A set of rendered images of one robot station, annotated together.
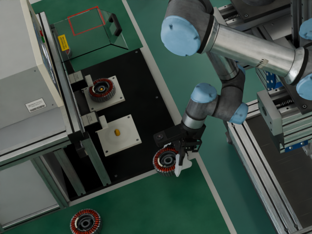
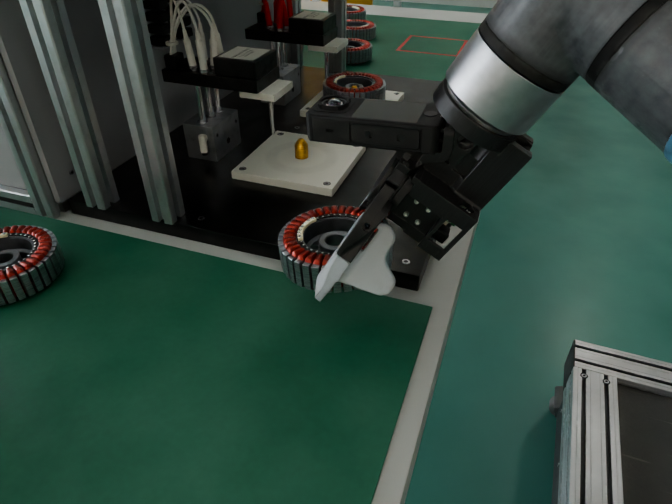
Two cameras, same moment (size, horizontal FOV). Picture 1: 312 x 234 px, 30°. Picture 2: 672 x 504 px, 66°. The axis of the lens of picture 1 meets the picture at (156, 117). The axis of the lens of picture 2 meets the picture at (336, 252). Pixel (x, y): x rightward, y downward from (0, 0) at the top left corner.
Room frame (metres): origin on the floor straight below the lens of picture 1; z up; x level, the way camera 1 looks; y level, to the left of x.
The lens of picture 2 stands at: (0.88, -0.17, 1.12)
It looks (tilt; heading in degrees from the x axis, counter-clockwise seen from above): 36 degrees down; 24
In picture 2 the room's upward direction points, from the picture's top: straight up
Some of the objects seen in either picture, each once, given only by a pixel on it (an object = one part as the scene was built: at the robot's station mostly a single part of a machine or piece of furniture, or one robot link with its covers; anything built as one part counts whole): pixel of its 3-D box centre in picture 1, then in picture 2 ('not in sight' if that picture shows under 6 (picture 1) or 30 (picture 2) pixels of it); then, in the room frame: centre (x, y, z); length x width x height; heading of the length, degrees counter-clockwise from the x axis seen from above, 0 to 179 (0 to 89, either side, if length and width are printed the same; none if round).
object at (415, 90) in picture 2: (108, 117); (322, 137); (1.61, 0.19, 0.76); 0.64 x 0.47 x 0.02; 4
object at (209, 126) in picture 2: (81, 145); (213, 132); (1.48, 0.31, 0.80); 0.08 x 0.05 x 0.06; 4
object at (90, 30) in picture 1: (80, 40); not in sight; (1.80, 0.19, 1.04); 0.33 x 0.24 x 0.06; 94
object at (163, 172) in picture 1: (168, 161); (335, 246); (1.27, 0.01, 0.82); 0.11 x 0.11 x 0.04
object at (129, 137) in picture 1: (118, 134); (301, 160); (1.49, 0.16, 0.78); 0.15 x 0.15 x 0.01; 4
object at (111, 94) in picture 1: (101, 90); (354, 90); (1.74, 0.18, 0.80); 0.11 x 0.11 x 0.04
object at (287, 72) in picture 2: not in sight; (280, 83); (1.72, 0.32, 0.80); 0.08 x 0.05 x 0.06; 4
